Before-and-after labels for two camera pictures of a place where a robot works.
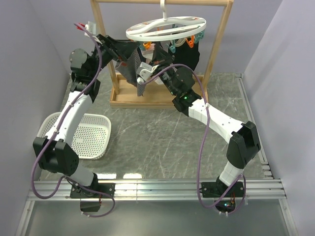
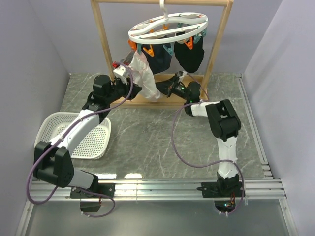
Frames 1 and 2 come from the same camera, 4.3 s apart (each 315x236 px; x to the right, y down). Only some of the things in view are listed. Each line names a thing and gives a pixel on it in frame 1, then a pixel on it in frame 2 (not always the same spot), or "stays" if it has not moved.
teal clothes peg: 198,37 stays
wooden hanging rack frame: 125,93 stays
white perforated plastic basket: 92,140 stays
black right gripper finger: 159,51 → 167,87
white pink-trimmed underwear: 148,53 → 142,75
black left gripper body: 108,52 → 121,89
